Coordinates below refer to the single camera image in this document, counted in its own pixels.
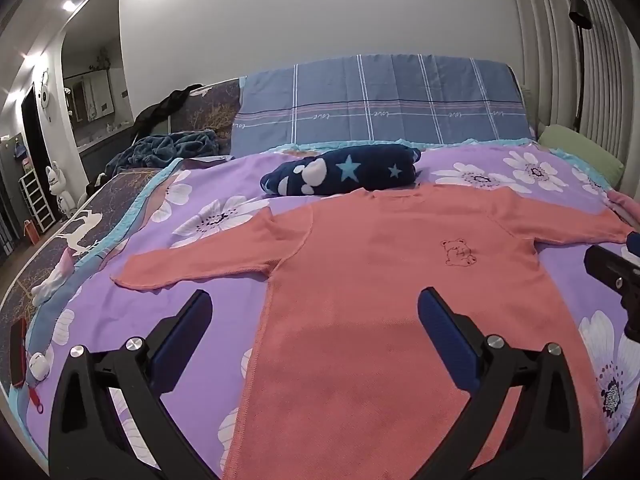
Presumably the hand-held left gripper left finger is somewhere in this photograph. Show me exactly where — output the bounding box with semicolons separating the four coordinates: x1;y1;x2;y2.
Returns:
47;289;221;480

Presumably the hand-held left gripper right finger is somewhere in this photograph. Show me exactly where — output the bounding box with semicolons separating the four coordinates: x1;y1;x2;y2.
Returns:
417;287;598;480

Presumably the pink knit sweater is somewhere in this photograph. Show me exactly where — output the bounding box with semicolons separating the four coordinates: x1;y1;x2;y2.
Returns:
109;182;636;480

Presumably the purple floral bedsheet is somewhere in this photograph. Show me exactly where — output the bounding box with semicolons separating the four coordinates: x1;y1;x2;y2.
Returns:
10;142;640;480

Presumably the green pillow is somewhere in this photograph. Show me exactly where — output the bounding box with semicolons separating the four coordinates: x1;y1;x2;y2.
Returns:
537;124;626;188

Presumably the pink and white cloth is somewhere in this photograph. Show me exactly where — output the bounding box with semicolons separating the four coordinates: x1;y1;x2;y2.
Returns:
31;250;76;303

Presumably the white earbud case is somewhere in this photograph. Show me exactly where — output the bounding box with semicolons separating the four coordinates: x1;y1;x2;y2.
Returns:
29;352;51;381

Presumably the dark deer print bedspread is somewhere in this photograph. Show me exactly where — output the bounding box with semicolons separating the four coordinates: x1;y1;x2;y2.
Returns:
0;79;242;386

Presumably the navy star print blanket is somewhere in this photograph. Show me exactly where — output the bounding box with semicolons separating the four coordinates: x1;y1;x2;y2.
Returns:
260;143;423;197

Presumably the red phone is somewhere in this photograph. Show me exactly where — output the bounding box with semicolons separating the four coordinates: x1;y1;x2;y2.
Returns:
9;317;28;390

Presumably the teal fleece blanket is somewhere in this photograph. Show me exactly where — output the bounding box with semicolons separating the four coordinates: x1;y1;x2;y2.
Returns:
105;130;221;173

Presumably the white pleated curtain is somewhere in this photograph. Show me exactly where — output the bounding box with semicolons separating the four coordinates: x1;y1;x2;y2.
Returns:
510;0;640;161

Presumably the white cat figurine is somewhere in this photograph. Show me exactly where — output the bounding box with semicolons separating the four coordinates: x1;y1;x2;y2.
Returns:
46;161;76;220

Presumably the white storage rack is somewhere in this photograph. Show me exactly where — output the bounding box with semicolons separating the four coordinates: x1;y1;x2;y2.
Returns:
19;170;56;233

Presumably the black garment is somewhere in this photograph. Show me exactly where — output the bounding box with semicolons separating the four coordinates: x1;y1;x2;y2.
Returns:
134;85;203;136

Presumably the grey cabinet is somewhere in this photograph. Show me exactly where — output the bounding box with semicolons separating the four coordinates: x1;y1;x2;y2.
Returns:
0;132;27;261

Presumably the blue plaid pillow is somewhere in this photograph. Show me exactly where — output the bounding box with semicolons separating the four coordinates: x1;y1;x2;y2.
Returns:
231;53;537;158

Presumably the black floor lamp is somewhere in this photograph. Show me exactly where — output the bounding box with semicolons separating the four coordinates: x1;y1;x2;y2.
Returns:
569;0;594;133

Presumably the arched vanity alcove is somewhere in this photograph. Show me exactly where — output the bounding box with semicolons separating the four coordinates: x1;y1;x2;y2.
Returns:
60;0;133;147

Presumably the white wall clock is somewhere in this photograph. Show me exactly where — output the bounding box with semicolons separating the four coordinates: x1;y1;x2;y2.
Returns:
37;72;53;123

